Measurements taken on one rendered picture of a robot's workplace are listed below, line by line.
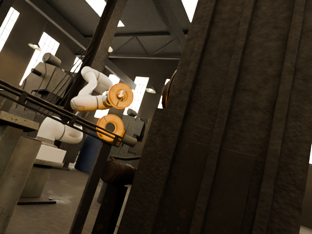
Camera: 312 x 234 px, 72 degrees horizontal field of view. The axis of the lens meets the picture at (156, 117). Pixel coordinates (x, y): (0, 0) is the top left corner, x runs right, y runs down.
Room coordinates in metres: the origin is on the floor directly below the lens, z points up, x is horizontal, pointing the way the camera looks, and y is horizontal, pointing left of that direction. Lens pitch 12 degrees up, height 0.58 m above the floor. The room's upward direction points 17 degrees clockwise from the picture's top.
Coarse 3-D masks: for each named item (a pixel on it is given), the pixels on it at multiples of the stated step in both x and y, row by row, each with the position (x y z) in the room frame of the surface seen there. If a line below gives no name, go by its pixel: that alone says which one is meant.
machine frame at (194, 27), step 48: (240, 0) 0.97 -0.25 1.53; (288, 0) 0.86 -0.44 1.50; (192, 48) 1.06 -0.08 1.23; (240, 48) 0.91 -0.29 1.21; (288, 48) 0.81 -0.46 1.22; (192, 96) 1.03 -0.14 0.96; (240, 96) 0.92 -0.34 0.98; (288, 96) 0.80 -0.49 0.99; (144, 144) 1.12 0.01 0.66; (192, 144) 0.99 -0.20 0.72; (240, 144) 0.90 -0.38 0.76; (288, 144) 0.81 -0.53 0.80; (144, 192) 1.08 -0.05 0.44; (192, 192) 0.96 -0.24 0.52; (240, 192) 0.87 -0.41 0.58; (288, 192) 0.80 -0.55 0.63
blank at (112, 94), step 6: (114, 84) 1.20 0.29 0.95; (120, 84) 1.22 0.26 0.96; (126, 84) 1.23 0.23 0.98; (114, 90) 1.21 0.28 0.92; (120, 90) 1.22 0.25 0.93; (126, 90) 1.24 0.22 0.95; (108, 96) 1.21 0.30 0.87; (114, 96) 1.21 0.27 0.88; (126, 96) 1.25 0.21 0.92; (132, 96) 1.26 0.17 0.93; (114, 102) 1.21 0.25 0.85; (120, 102) 1.23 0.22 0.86; (126, 102) 1.24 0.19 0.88; (120, 108) 1.24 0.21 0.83
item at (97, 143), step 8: (88, 136) 4.96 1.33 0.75; (88, 144) 4.91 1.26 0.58; (96, 144) 4.91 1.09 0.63; (80, 152) 5.02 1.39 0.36; (88, 152) 4.90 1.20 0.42; (96, 152) 4.93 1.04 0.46; (80, 160) 4.94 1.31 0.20; (88, 160) 4.90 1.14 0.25; (80, 168) 4.91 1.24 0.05; (88, 168) 4.91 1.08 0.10
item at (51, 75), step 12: (48, 60) 6.09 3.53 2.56; (60, 60) 6.46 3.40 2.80; (36, 72) 5.85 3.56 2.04; (48, 72) 5.89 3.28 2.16; (60, 72) 6.01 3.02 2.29; (24, 84) 6.19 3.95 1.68; (36, 84) 6.00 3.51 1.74; (48, 84) 5.84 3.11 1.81; (60, 84) 6.16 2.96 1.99; (72, 84) 6.50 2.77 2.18; (24, 108) 6.03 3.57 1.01; (36, 108) 6.32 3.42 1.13
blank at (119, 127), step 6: (108, 114) 1.20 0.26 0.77; (102, 120) 1.19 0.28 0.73; (108, 120) 1.20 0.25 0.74; (114, 120) 1.22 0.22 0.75; (120, 120) 1.23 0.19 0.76; (102, 126) 1.19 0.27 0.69; (120, 126) 1.23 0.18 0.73; (114, 132) 1.23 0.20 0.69; (120, 132) 1.24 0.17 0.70; (102, 138) 1.21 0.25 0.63; (108, 138) 1.22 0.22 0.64
